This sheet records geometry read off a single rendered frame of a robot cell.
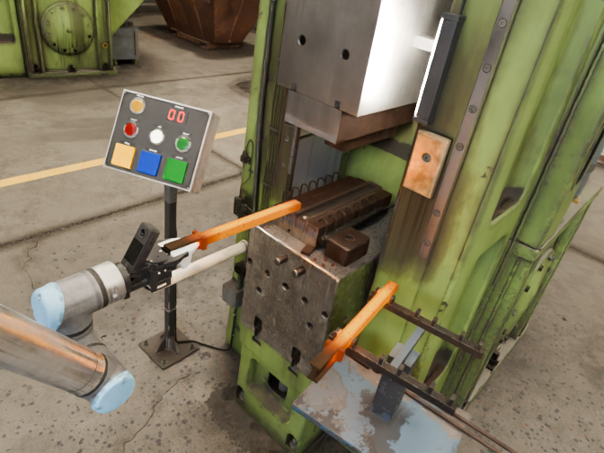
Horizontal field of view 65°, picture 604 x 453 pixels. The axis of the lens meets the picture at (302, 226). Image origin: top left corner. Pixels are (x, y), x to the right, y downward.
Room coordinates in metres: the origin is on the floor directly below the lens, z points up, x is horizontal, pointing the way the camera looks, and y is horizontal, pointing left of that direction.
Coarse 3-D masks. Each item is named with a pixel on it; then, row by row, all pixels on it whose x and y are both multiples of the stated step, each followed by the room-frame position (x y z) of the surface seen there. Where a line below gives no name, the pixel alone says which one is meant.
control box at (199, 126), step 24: (144, 96) 1.58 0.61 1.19; (120, 120) 1.55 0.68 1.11; (144, 120) 1.54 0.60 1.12; (168, 120) 1.53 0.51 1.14; (192, 120) 1.52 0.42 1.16; (216, 120) 1.57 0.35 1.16; (144, 144) 1.50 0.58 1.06; (168, 144) 1.49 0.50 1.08; (192, 144) 1.48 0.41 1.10; (120, 168) 1.46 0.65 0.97; (192, 168) 1.44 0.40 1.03
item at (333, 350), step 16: (384, 288) 1.03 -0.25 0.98; (368, 304) 0.95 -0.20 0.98; (384, 304) 0.98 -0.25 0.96; (352, 320) 0.88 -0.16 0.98; (368, 320) 0.90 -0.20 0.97; (336, 336) 0.82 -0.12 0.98; (352, 336) 0.83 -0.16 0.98; (320, 352) 0.75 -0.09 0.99; (336, 352) 0.77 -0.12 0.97; (320, 368) 0.70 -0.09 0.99
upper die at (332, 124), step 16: (288, 96) 1.37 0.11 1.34; (304, 96) 1.34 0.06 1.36; (288, 112) 1.37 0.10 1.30; (304, 112) 1.33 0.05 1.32; (320, 112) 1.30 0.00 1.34; (336, 112) 1.26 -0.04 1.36; (384, 112) 1.43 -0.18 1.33; (400, 112) 1.51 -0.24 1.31; (304, 128) 1.32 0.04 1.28; (320, 128) 1.29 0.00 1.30; (336, 128) 1.26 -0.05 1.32; (352, 128) 1.31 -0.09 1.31; (368, 128) 1.37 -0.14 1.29; (384, 128) 1.44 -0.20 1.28
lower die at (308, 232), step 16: (320, 192) 1.52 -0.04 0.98; (336, 192) 1.52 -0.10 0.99; (368, 192) 1.54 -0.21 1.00; (384, 192) 1.58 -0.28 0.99; (304, 208) 1.37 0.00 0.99; (336, 208) 1.40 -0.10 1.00; (288, 224) 1.33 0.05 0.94; (304, 224) 1.29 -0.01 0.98; (320, 224) 1.28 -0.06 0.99; (304, 240) 1.28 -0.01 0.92
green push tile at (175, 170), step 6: (168, 162) 1.45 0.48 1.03; (174, 162) 1.45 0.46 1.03; (180, 162) 1.45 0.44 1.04; (168, 168) 1.44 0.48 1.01; (174, 168) 1.44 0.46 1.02; (180, 168) 1.44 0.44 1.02; (186, 168) 1.44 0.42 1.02; (168, 174) 1.43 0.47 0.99; (174, 174) 1.43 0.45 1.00; (180, 174) 1.42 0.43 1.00; (168, 180) 1.42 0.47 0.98; (174, 180) 1.42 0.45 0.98; (180, 180) 1.41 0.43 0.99
